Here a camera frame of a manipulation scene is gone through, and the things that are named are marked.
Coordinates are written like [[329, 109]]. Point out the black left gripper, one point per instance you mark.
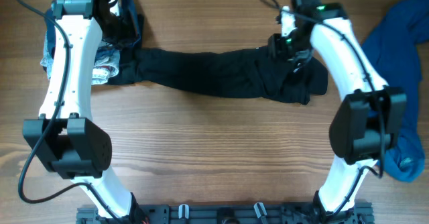
[[123, 20]]

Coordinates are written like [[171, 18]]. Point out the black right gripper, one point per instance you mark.
[[275, 49]]

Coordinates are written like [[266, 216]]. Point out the black polo shirt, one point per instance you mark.
[[250, 73]]

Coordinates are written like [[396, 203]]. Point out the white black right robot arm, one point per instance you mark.
[[368, 121]]

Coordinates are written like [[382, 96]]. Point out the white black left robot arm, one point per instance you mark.
[[63, 136]]

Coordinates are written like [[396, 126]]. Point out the folded black garment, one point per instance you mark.
[[129, 66]]

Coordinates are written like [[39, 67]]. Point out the folded navy blue shirt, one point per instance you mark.
[[87, 9]]

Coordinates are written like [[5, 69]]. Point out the folded light grey garment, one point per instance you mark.
[[106, 64]]

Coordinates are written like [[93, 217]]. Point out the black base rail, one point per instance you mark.
[[284, 213]]

